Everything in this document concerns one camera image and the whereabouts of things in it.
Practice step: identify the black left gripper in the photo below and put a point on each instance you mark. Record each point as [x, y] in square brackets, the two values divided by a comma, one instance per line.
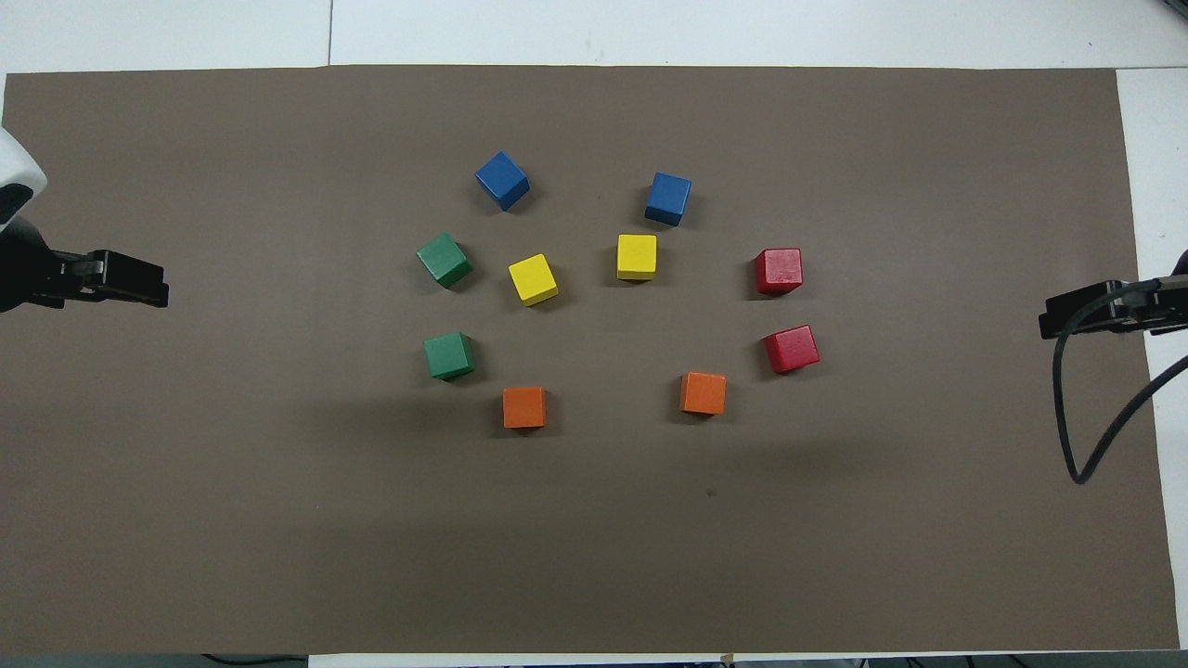
[23, 269]

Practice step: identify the blue wooden cube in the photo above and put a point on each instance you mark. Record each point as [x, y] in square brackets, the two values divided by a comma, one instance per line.
[668, 197]
[502, 180]

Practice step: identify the brown table mat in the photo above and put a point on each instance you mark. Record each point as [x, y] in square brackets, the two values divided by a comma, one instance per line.
[278, 520]

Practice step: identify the green wooden cube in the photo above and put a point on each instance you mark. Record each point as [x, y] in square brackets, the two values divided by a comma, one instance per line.
[443, 258]
[449, 354]

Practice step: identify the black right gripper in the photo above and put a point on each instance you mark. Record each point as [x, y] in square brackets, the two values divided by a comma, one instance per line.
[1165, 306]

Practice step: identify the red wooden cube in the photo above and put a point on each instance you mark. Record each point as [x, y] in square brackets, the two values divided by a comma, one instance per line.
[791, 348]
[778, 269]

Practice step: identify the yellow wooden cube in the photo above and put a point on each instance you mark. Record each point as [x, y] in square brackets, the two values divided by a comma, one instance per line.
[637, 255]
[532, 277]

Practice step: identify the orange wooden cube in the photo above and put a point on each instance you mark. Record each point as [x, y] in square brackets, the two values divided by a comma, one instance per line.
[703, 392]
[524, 406]

